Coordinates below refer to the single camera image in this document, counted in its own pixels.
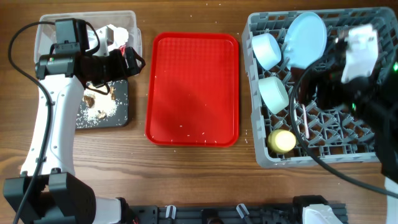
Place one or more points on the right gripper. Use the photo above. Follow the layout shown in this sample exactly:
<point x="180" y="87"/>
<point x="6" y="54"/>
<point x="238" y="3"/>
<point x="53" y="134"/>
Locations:
<point x="329" y="84"/>

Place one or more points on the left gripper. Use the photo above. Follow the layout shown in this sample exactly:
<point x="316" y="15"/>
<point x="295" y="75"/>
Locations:
<point x="120" y="70"/>

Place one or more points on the brown food scraps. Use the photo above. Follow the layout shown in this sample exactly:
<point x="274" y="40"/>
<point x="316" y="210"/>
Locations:
<point x="99" y="105"/>

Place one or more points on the white napkin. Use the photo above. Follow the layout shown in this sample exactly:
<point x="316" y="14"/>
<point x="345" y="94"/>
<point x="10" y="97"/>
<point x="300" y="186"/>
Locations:
<point x="121" y="36"/>

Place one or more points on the white plastic fork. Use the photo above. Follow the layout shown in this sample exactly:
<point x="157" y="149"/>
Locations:
<point x="305" y="122"/>

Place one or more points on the green bowl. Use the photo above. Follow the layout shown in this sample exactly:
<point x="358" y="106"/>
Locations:
<point x="274" y="94"/>

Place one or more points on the large light blue plate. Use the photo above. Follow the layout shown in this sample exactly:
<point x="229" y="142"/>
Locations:
<point x="305" y="41"/>

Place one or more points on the yellow plastic cup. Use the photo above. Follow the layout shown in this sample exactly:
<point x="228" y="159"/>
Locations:
<point x="281" y="141"/>

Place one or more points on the small light blue bowl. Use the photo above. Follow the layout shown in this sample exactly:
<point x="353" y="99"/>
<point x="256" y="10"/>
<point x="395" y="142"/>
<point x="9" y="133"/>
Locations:
<point x="266" y="50"/>

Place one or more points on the red snack wrapper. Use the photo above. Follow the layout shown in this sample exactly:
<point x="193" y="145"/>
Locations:
<point x="122" y="49"/>

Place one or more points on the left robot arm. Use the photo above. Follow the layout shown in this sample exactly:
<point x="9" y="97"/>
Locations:
<point x="47" y="189"/>

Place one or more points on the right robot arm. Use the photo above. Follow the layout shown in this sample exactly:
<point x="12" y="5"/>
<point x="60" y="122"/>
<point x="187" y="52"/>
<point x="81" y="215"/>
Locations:
<point x="376" y="105"/>

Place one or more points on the grey dishwasher rack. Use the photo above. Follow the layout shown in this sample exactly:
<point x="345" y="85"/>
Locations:
<point x="335" y="136"/>

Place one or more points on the black plastic tray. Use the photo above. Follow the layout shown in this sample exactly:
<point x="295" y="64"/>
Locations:
<point x="105" y="105"/>

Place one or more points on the red serving tray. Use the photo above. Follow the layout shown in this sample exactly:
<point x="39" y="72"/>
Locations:
<point x="193" y="95"/>

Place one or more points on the clear plastic bin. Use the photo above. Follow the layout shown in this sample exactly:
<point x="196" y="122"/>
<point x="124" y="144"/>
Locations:
<point x="46" y="36"/>

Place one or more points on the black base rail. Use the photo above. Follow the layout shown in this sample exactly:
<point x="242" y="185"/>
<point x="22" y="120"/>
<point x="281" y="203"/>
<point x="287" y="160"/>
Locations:
<point x="241" y="213"/>

